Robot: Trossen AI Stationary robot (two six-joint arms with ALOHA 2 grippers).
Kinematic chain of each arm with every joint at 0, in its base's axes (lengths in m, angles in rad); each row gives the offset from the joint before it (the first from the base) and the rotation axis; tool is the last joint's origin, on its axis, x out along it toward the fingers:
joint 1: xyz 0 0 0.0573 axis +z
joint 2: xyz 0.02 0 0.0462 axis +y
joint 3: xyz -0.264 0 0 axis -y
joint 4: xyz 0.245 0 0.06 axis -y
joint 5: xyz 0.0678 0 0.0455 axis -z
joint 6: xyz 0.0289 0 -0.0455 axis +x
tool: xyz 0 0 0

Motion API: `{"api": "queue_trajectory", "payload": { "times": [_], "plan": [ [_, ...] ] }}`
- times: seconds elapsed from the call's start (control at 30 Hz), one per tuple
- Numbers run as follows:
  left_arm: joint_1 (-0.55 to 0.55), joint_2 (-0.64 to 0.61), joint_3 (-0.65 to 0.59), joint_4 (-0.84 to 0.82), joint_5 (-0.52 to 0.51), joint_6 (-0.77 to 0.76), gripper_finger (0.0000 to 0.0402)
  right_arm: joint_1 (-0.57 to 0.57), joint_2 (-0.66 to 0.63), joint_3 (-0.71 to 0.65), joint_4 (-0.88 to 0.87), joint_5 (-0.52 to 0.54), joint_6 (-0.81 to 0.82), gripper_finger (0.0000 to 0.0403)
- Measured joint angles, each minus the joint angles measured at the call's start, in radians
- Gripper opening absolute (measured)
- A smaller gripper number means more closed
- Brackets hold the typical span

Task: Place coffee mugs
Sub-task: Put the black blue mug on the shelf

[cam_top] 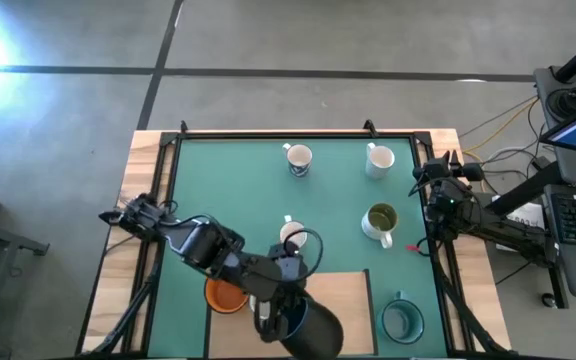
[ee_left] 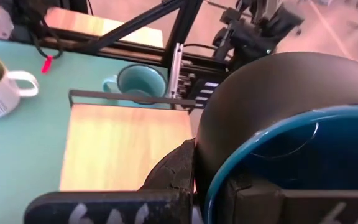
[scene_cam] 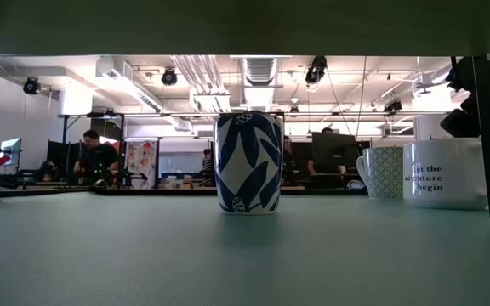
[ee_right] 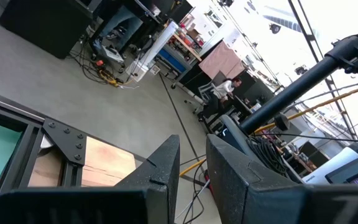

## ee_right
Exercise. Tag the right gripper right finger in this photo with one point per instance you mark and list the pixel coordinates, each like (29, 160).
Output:
(244, 193)

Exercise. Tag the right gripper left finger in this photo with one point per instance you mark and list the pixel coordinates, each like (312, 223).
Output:
(154, 193)

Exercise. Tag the grey equipment cart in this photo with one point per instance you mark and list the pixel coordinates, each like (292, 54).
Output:
(233, 133)

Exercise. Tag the person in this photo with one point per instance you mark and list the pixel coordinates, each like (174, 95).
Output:
(224, 88)

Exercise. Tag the grey office chair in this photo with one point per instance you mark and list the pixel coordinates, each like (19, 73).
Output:
(205, 91)

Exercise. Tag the black cart pole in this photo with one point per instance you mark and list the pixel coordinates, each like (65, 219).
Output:
(291, 93)

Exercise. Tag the pink partition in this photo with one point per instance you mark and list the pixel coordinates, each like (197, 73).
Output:
(221, 60)

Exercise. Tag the white upright cylinder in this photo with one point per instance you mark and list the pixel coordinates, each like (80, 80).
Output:
(158, 43)

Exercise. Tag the cluttered wooden workbench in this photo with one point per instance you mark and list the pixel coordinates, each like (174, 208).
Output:
(186, 46)

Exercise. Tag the black cabinet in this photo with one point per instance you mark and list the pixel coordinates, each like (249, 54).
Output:
(48, 25)

